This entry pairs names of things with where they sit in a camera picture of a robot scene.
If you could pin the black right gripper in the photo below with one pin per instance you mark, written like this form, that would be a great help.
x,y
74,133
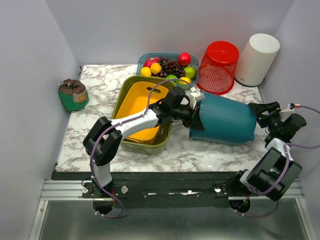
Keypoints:
x,y
257,109

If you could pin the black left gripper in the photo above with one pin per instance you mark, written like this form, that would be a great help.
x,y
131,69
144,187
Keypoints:
x,y
194,122

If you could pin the teal plastic bucket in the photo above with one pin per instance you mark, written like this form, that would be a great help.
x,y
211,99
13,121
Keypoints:
x,y
225,121

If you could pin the red mesh basket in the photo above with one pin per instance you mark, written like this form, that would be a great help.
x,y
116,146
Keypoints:
x,y
218,67

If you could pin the white cylindrical container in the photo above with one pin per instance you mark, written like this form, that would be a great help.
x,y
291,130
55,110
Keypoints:
x,y
256,59

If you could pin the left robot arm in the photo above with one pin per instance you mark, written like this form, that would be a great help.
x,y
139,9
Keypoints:
x,y
103,140

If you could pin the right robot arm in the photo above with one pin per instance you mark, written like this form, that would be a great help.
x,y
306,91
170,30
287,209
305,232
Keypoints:
x,y
276,171

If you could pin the clear teal fruit basket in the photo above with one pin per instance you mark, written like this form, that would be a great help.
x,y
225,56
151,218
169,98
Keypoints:
x,y
174,59

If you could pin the dark purple grape bunch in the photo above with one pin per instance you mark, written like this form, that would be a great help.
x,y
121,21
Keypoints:
x,y
170,67

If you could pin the red apple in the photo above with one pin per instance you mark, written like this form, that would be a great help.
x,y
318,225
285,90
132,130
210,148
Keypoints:
x,y
184,59

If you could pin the yellow plastic bin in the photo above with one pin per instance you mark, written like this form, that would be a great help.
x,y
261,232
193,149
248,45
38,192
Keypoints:
x,y
135,101

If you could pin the orange fruit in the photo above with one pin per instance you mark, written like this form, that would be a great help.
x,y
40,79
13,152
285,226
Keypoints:
x,y
155,68

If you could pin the yellow lemon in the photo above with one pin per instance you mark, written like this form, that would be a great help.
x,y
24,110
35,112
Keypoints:
x,y
146,72

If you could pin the pink dragon fruit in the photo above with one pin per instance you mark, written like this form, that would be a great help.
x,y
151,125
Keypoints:
x,y
151,61

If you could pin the green pot with brown top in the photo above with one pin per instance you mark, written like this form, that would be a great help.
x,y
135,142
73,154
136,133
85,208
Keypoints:
x,y
73,95

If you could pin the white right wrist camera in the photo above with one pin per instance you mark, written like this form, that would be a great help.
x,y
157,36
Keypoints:
x,y
291,109

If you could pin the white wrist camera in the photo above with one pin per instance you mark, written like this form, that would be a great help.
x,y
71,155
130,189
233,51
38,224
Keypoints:
x,y
291,109
195,95

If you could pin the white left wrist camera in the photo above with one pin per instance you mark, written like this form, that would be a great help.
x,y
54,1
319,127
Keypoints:
x,y
195,95

